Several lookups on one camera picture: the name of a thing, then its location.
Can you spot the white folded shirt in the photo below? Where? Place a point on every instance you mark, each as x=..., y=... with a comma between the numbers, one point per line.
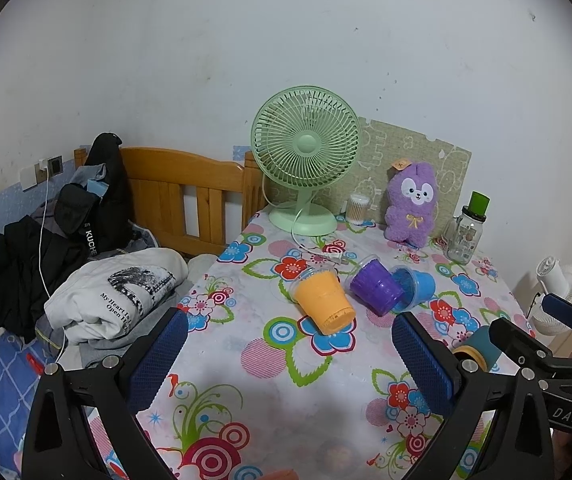
x=105, y=299

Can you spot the glass jar green lid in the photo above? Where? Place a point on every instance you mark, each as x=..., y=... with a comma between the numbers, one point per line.
x=464, y=231

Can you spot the cotton swab container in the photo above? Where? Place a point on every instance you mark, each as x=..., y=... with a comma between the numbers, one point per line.
x=357, y=208

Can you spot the floral tablecloth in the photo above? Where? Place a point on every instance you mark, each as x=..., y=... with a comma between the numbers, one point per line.
x=253, y=392

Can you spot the purple plush toy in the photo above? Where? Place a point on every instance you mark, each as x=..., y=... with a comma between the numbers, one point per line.
x=412, y=195

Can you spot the beige foam mat board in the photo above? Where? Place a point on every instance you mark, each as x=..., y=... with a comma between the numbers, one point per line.
x=381, y=145

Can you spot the black clothes pile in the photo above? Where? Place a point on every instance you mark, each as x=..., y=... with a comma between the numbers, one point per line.
x=56, y=239

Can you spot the purple plastic cup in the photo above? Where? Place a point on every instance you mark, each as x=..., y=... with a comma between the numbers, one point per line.
x=373, y=284

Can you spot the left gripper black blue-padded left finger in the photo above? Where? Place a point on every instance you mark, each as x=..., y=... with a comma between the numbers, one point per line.
x=59, y=442

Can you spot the teal cup yellow rim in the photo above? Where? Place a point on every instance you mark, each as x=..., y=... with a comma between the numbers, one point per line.
x=479, y=348

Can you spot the wall power outlet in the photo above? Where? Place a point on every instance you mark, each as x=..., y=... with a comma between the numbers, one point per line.
x=41, y=171

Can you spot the white small fan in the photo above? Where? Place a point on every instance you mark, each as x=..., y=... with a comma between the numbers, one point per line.
x=554, y=278

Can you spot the blue checkered bed sheet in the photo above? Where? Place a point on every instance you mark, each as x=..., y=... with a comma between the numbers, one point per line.
x=27, y=344

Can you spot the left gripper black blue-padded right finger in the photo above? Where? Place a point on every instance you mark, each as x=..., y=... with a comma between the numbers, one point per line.
x=518, y=444

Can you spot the orange plastic cup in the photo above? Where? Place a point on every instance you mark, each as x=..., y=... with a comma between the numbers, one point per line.
x=319, y=295

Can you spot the green desk fan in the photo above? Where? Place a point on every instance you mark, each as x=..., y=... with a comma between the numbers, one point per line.
x=304, y=138

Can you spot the blue plastic cup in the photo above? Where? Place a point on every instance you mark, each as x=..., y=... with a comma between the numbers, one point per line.
x=417, y=287

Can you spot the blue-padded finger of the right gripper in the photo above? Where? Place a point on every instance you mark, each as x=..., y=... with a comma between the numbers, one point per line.
x=558, y=308

